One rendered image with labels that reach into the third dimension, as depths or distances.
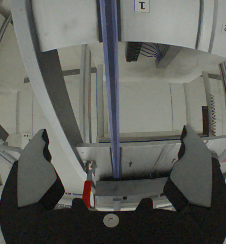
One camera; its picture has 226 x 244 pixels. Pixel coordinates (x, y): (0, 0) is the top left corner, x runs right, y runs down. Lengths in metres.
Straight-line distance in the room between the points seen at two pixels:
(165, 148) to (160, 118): 1.78
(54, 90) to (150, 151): 0.21
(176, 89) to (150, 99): 0.51
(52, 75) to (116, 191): 0.31
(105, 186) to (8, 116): 2.70
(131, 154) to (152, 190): 0.15
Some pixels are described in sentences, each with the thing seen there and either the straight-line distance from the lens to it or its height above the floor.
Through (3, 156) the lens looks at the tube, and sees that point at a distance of 0.27.
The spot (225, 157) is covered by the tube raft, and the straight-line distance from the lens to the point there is 0.47.
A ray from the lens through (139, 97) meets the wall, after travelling 2.00.
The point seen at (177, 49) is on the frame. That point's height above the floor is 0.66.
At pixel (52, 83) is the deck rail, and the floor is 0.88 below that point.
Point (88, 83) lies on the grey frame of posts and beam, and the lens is 0.51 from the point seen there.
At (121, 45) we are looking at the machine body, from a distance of 0.55.
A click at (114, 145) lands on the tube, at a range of 0.22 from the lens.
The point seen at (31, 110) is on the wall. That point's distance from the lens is 2.47.
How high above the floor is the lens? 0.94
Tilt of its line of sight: 1 degrees down
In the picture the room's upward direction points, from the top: 178 degrees clockwise
